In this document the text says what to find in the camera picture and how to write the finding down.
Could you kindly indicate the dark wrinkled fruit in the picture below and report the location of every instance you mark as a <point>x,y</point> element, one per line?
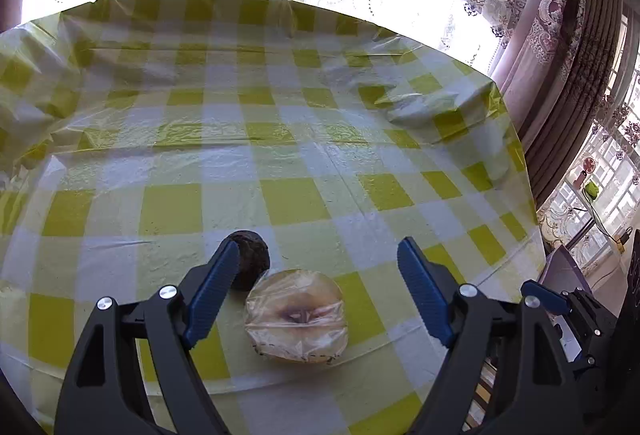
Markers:
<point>254,259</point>

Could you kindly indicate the purple white cardboard box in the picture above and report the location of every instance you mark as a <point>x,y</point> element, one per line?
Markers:
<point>561,273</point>

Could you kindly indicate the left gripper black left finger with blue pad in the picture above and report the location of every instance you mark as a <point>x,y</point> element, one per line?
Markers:
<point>103,391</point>

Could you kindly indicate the yellow checkered plastic tablecloth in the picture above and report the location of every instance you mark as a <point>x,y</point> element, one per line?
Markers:
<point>137,134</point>

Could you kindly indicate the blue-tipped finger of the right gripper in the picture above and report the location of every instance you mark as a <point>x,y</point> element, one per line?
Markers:
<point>585,323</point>

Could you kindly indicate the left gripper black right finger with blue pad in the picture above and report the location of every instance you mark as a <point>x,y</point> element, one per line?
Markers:
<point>534,391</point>

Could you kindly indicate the white side table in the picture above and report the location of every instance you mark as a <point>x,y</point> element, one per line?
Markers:
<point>587,233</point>

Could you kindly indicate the yellow black charger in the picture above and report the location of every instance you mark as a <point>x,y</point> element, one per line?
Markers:
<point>624,237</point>

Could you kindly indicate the plastic yellow pear half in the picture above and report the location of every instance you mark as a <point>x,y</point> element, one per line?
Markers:
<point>296,315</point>

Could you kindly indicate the green object on table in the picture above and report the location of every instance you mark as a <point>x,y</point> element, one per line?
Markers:
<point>591,191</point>

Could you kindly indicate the small pink desk fan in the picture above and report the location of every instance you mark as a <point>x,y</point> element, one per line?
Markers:
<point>588,167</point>

